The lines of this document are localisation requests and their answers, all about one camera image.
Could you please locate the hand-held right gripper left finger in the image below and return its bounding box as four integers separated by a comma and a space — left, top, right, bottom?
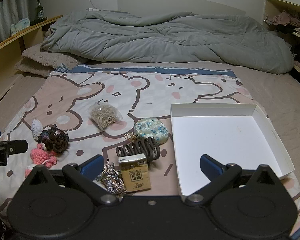
22, 154, 118, 207

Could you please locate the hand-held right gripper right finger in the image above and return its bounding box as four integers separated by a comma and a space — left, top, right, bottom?
184, 154, 286, 207

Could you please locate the white fuzzy sock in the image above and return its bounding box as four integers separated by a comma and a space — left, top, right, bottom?
31, 118, 44, 140

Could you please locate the white cardboard box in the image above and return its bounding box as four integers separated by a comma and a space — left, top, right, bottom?
170, 102, 295, 197

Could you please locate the pink and white crochet toy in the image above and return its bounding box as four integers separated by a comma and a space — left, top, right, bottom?
24, 163, 38, 179

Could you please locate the dark brown crochet scrunchie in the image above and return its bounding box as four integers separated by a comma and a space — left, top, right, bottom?
38, 124, 69, 155

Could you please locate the tan tissue packet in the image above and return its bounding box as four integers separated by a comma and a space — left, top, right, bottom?
118, 154, 152, 193

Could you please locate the bag of rubber bands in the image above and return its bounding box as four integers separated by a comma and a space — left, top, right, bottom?
88, 102, 124, 131

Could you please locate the brown hair claw clip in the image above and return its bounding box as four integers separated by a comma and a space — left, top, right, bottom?
115, 137, 161, 168

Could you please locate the floral fabric pouch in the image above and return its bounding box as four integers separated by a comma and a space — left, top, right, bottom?
124, 118, 169, 145

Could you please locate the printed cartoon blanket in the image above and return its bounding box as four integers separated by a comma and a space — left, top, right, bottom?
0, 64, 300, 238

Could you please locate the tan plush blanket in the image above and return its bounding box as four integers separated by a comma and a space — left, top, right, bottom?
14, 42, 79, 78

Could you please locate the beige bed sheet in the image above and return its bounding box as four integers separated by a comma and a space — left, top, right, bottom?
0, 60, 300, 170

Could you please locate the wooden bedside ledge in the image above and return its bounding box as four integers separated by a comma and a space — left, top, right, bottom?
0, 15, 63, 112

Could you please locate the tissue box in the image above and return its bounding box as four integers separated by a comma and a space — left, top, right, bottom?
10, 17, 31, 36

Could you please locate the grey curtain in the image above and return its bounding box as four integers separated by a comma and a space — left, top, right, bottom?
0, 0, 31, 48

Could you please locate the green glass bottle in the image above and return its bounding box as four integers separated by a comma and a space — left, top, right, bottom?
34, 0, 44, 22

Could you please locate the grey comforter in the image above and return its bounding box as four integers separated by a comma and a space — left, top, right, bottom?
40, 10, 294, 75

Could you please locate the beige headboard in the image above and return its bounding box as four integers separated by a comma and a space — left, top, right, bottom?
117, 0, 246, 18

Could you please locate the pink clothing pile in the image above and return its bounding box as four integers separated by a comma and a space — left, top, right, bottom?
266, 10, 300, 29

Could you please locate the open wardrobe shelf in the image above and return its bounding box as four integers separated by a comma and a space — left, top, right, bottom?
264, 0, 300, 90

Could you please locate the silver braided cord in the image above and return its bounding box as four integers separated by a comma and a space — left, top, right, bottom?
94, 162, 127, 195

